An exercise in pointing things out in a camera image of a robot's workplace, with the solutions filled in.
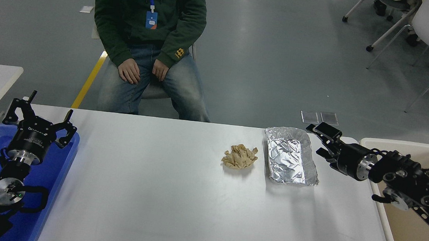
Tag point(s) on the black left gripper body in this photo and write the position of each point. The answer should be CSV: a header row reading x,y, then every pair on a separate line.
x,y
32,139

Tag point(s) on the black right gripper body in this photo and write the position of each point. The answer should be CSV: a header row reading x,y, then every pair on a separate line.
x,y
349,159

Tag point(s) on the silver foil tray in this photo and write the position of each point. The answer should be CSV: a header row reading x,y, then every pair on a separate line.
x,y
289,158

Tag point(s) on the tan paper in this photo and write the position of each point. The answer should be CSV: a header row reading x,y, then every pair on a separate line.
x,y
239,157

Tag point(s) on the person's right hand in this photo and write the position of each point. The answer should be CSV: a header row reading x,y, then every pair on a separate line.
x,y
129,72

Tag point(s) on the person's left hand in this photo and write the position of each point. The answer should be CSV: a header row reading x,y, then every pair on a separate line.
x,y
160,70

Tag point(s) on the clear floor plate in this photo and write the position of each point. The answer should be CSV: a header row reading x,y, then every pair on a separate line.
x,y
310,116
329,117

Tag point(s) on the blue plastic tray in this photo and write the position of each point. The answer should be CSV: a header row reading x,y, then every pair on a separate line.
x,y
55,168

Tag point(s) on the yellow floor tape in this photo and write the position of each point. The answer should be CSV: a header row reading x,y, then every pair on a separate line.
x,y
90,80

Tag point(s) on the large pale plastic bin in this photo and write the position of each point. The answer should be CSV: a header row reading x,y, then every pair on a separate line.
x,y
410,238

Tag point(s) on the rolling office chair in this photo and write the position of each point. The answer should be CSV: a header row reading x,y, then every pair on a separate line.
x,y
393,26

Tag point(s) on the person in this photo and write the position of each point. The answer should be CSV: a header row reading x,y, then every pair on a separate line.
x,y
181,16

